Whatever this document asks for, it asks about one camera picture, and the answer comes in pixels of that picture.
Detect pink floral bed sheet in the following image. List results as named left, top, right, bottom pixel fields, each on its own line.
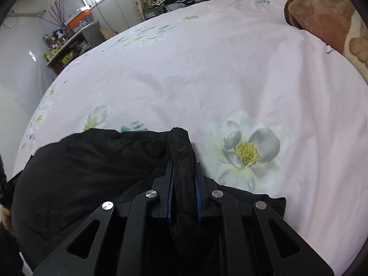
left=11, top=0, right=368, bottom=276

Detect cluttered storage shelf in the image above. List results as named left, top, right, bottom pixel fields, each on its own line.
left=43, top=20, right=101, bottom=75

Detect rolled pink beige plush blanket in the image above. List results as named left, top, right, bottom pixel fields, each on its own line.
left=284, top=0, right=368, bottom=82

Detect pile of clothes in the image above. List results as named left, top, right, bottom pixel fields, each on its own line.
left=142, top=0, right=215, bottom=19

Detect black hooded puffer jacket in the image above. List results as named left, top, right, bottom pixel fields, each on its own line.
left=0, top=127, right=287, bottom=276

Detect person's left hand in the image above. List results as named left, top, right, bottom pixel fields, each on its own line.
left=0, top=207, right=13, bottom=235

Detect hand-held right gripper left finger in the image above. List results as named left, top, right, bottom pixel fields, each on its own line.
left=33, top=161, right=176, bottom=276

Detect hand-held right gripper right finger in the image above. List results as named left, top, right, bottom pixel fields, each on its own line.
left=195, top=162, right=335, bottom=276

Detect purple flower branches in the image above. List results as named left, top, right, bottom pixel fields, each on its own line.
left=40, top=0, right=72, bottom=35

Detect orange lid storage box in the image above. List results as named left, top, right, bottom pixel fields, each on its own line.
left=65, top=7, right=94, bottom=32

